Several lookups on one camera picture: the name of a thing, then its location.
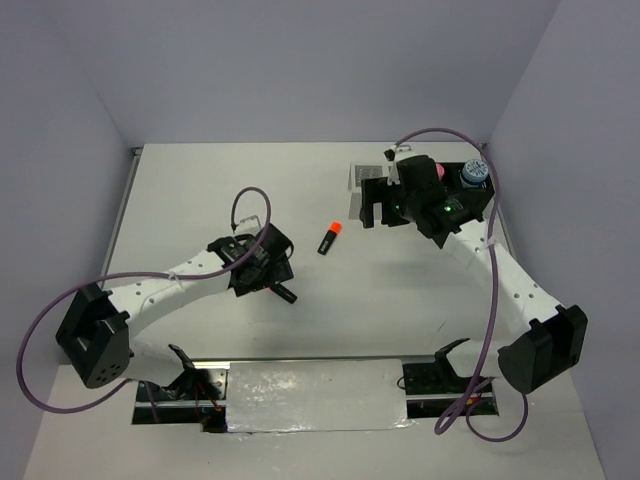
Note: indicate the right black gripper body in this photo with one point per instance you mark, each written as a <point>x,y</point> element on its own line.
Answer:
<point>402,204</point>

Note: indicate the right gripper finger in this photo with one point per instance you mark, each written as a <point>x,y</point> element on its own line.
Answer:
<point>372,191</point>
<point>393,219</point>

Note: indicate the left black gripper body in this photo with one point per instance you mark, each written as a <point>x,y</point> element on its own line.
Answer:
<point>271,273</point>

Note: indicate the pink cap highlighter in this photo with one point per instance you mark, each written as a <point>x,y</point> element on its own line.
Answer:
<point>284,293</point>

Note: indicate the orange cap highlighter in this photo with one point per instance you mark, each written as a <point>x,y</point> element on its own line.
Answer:
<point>329,238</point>

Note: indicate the blue cleaning gel jar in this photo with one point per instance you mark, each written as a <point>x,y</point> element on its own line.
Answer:
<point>474,173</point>

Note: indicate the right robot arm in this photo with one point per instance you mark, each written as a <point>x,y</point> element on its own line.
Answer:
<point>548,336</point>

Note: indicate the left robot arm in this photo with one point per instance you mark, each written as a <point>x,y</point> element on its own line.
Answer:
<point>99,333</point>

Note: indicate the white slotted container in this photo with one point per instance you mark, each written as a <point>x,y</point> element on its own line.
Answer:
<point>360,171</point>

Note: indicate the black slotted container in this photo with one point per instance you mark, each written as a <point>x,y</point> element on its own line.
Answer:
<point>464,204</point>

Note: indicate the silver foil tape sheet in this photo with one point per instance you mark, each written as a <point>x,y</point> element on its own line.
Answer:
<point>315,396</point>

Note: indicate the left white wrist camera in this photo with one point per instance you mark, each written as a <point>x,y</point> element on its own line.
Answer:
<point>250,225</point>

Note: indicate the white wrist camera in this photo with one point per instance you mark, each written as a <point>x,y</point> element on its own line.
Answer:
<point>394,154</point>
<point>250,225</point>

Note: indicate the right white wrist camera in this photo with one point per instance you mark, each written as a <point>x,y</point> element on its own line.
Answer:
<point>394,154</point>

